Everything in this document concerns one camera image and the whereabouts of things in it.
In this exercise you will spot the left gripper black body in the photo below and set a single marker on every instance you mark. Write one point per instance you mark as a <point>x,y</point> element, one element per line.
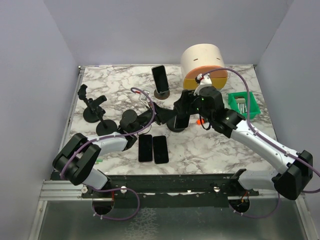
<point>145,118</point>

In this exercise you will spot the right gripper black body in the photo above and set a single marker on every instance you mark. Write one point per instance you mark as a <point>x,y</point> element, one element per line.
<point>196,106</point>

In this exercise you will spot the purple smartphone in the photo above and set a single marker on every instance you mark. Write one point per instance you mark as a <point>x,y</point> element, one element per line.
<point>145,148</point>

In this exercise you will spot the tall black smartphone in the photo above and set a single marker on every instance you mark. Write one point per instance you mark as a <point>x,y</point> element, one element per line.
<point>160,149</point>

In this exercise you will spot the black phone stand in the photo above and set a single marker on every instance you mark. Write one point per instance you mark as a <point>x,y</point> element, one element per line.
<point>171,126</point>
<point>105,126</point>
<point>88,114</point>

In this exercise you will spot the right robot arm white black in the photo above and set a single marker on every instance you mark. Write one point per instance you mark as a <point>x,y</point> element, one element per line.
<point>292,170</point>

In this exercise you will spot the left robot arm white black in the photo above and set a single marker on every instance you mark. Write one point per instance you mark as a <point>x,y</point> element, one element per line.
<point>75,162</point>

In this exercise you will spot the black smartphone on wooden stand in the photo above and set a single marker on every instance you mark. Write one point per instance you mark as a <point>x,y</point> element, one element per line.
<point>160,78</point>

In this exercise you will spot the orange highlighter marker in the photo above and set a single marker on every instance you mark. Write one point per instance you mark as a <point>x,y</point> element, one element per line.
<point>201,121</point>

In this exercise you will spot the green plastic bin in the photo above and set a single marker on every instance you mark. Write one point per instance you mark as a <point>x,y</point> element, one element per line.
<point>244,103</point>

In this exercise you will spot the cream drawer cabinet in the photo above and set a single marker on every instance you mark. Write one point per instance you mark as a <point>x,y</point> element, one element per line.
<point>199,59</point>

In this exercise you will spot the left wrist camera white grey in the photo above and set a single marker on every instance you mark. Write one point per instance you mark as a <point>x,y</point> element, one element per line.
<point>143,96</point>

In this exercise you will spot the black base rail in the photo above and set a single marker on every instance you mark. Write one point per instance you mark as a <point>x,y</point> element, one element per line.
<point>169,191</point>

